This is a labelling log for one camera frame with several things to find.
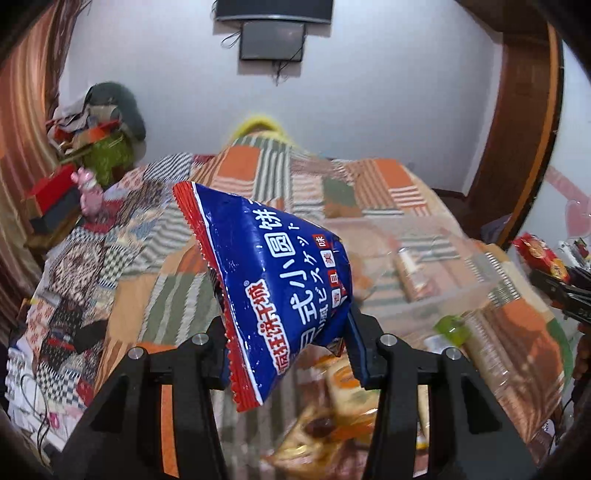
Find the patchwork orange green bedspread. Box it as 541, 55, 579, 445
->
1, 132, 572, 479

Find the yellow pillow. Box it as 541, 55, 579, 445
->
228, 115, 296, 146

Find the red shoe box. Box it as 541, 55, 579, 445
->
22, 163, 80, 235

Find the pink plush toy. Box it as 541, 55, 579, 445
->
71, 167, 104, 218

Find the brown wooden door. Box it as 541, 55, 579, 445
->
459, 1, 564, 248

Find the green jelly cup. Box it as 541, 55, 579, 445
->
434, 315, 471, 347

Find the clear plastic storage bin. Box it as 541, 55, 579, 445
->
331, 214, 509, 338

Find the clear bag of peanut snacks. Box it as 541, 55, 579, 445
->
263, 347, 380, 479

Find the red snack packet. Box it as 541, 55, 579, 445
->
512, 232, 570, 283

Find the wall mounted black screen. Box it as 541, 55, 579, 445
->
214, 0, 334, 63

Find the pile of clothes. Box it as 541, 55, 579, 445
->
46, 81, 146, 187

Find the blue red biscuit bag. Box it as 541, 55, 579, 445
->
173, 181, 353, 412

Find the striped orange curtain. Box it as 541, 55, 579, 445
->
1, 1, 82, 342

